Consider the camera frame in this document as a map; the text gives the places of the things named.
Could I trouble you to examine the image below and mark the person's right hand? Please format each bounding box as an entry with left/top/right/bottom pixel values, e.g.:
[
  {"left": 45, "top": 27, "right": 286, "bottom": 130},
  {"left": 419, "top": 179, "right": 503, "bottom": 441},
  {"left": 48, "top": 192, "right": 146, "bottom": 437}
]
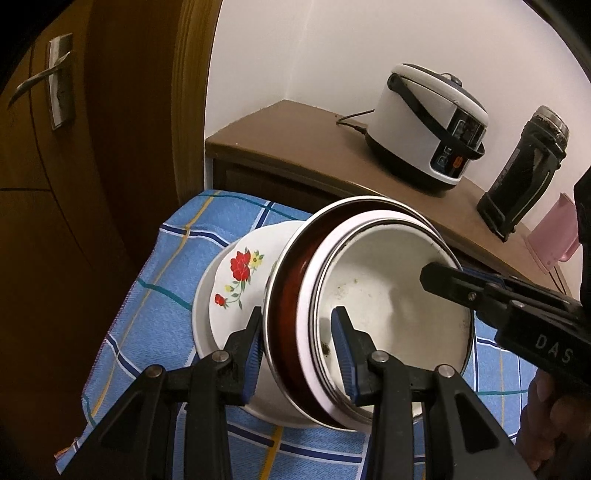
[{"left": 516, "top": 369, "right": 590, "bottom": 472}]

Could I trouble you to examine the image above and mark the black tall thermos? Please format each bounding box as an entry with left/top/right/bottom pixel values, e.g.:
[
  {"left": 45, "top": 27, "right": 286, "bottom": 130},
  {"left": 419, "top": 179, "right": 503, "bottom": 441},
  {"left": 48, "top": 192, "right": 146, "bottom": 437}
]
[{"left": 477, "top": 105, "right": 570, "bottom": 242}]

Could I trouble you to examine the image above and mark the silver black rice cooker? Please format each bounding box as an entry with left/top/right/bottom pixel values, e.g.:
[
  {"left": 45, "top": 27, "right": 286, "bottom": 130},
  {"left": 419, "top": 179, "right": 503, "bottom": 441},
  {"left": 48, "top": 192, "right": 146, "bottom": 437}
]
[{"left": 365, "top": 63, "right": 489, "bottom": 192}]

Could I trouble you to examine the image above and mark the rice cooker power cord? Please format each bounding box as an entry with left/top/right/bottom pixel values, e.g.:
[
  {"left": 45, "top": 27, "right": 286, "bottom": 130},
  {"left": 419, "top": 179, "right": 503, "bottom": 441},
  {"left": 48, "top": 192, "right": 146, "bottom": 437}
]
[{"left": 334, "top": 108, "right": 376, "bottom": 135}]

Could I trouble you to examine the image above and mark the pink plastic bowl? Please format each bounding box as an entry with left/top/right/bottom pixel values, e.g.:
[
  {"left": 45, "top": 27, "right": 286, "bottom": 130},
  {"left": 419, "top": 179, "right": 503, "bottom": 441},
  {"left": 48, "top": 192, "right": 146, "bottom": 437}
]
[{"left": 293, "top": 212, "right": 376, "bottom": 433}]

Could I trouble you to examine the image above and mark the pink electric kettle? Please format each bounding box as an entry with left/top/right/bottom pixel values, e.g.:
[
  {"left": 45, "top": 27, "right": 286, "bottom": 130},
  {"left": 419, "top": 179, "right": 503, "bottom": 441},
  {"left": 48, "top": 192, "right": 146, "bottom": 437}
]
[{"left": 526, "top": 193, "right": 580, "bottom": 272}]

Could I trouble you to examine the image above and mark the brown wooden sideboard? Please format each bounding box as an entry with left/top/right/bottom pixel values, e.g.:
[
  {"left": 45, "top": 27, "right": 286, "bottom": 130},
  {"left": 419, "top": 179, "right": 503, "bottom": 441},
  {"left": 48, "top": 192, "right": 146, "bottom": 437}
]
[{"left": 205, "top": 100, "right": 576, "bottom": 295}]

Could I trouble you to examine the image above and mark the silver door handle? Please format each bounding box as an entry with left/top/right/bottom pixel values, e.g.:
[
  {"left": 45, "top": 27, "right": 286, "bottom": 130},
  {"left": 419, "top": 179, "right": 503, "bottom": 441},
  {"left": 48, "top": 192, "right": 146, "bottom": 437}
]
[{"left": 7, "top": 33, "right": 75, "bottom": 131}]

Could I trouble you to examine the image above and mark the white enamel bowl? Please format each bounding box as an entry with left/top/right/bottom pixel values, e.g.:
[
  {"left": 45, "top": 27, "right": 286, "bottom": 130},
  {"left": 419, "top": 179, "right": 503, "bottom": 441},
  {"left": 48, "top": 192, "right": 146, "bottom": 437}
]
[{"left": 318, "top": 210, "right": 474, "bottom": 404}]

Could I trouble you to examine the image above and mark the red flower white plate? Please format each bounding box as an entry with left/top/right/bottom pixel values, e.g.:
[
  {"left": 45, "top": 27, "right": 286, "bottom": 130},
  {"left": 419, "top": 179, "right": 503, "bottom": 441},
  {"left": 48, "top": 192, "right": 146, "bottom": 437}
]
[{"left": 209, "top": 220, "right": 304, "bottom": 347}]

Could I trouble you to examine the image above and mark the stainless steel bowl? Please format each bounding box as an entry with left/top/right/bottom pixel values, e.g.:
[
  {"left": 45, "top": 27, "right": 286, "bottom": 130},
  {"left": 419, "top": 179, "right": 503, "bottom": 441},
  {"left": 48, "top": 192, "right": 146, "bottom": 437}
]
[{"left": 263, "top": 196, "right": 462, "bottom": 420}]

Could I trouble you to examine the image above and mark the brown wooden door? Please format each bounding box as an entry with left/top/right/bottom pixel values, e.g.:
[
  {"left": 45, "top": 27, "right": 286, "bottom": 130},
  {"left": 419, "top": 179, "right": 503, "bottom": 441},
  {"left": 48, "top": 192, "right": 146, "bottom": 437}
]
[{"left": 1, "top": 1, "right": 221, "bottom": 479}]

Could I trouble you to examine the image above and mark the plain grey round plate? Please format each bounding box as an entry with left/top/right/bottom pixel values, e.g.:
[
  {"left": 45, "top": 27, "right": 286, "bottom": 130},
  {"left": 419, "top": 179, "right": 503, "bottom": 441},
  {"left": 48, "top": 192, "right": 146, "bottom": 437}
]
[{"left": 191, "top": 243, "right": 318, "bottom": 429}]

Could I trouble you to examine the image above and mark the blue plaid tablecloth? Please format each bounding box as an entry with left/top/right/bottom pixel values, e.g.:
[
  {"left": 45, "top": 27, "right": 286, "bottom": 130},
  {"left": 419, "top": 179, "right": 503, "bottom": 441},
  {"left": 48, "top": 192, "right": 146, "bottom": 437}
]
[{"left": 81, "top": 190, "right": 535, "bottom": 479}]

